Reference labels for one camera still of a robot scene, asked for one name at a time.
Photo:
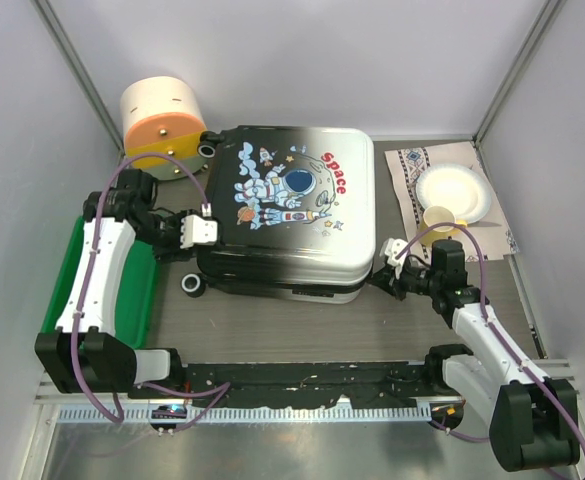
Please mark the yellow cup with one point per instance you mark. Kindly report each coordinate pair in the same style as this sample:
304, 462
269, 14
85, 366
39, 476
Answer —
438, 223

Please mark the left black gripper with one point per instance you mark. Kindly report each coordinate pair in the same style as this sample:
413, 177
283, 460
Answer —
173, 252

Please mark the white slotted cable duct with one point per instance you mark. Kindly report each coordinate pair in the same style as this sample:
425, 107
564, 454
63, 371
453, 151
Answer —
342, 412

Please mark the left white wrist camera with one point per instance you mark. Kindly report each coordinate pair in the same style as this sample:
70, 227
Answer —
196, 230

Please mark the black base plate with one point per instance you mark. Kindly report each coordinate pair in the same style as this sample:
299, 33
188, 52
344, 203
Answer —
312, 385

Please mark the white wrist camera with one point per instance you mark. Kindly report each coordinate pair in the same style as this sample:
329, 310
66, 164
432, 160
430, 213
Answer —
394, 252
196, 230

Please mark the white paper plate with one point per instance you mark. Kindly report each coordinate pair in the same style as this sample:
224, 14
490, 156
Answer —
460, 189

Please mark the green plastic tray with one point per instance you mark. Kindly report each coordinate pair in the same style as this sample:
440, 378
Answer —
135, 299

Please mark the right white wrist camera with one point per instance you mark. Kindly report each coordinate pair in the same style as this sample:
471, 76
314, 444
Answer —
394, 252

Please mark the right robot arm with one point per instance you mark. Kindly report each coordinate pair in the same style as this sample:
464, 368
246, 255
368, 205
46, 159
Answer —
532, 418

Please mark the patterned placemat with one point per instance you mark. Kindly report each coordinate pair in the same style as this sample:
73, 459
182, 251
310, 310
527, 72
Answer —
493, 233

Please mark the white black space suitcase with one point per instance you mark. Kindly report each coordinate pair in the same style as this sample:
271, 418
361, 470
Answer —
295, 208

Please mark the aluminium rail frame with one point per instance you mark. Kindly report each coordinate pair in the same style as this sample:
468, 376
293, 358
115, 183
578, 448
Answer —
462, 373

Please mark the round mini drawer cabinet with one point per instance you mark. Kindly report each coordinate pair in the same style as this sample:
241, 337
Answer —
161, 116

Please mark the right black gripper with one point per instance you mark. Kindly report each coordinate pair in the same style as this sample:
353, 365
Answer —
388, 280

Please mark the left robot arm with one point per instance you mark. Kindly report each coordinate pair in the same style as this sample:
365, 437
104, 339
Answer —
82, 352

